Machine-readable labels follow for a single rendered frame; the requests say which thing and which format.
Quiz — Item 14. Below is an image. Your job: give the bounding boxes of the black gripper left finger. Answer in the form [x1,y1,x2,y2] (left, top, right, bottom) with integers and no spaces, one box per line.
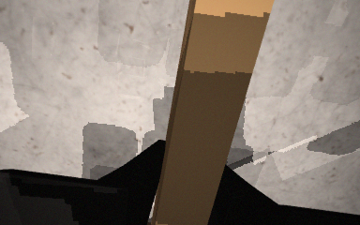
[0,140,166,225]

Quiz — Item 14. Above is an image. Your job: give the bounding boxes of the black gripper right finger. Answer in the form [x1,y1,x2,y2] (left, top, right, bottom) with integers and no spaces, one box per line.
[207,164,360,225]

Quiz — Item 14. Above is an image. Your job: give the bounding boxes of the long wooden rail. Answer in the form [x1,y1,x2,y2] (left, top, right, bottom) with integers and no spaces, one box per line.
[151,0,275,225]

